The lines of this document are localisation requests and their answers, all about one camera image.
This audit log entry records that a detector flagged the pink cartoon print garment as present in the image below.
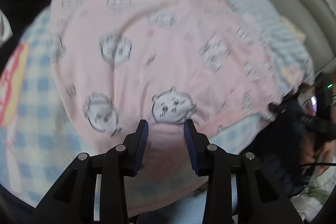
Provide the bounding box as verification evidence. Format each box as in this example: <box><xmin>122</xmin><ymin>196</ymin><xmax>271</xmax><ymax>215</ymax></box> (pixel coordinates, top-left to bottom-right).
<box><xmin>50</xmin><ymin>0</ymin><xmax>282</xmax><ymax>215</ymax></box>

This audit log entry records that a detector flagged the blue checkered cartoon blanket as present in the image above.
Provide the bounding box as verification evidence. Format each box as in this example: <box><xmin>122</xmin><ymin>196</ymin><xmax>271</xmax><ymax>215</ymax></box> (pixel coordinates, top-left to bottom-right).
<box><xmin>1</xmin><ymin>0</ymin><xmax>314</xmax><ymax>206</ymax></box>

